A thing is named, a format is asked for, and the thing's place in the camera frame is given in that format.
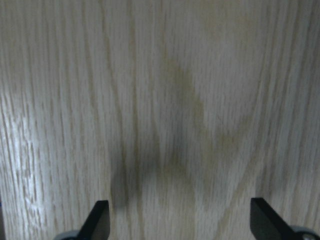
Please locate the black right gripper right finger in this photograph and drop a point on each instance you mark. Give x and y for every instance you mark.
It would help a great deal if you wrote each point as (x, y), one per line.
(266, 224)

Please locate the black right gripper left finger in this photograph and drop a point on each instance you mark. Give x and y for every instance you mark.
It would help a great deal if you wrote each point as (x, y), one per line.
(97, 225)

